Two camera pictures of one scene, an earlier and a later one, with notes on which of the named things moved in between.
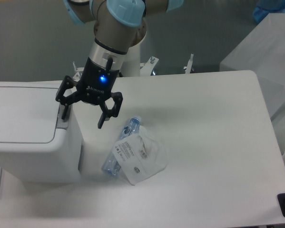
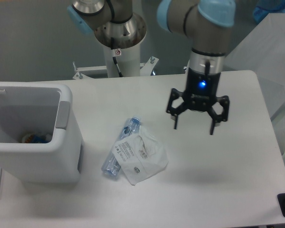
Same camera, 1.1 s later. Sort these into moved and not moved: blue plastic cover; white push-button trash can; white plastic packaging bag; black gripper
Moved: black gripper
Not moved: blue plastic cover; white push-button trash can; white plastic packaging bag
